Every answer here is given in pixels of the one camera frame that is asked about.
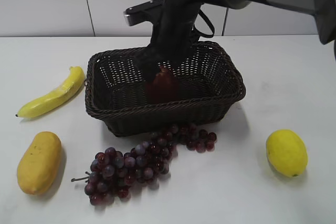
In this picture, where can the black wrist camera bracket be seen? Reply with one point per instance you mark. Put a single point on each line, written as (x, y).
(146, 12)

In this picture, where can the purple grape bunch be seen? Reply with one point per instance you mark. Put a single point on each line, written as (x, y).
(113, 173)

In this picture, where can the orange yellow mango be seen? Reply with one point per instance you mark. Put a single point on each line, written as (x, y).
(38, 167)

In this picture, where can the dark brown woven basket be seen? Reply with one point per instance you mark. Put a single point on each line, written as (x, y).
(115, 90)

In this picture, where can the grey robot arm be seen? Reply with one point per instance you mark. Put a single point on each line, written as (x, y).
(323, 12)

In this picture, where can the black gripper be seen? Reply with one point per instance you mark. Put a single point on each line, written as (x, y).
(172, 32)

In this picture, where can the yellow banana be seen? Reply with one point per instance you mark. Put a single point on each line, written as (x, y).
(55, 98)

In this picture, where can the red apple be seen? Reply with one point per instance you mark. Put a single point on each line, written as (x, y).
(164, 88)

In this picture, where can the yellow lemon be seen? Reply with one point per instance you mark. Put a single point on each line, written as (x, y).
(287, 153)

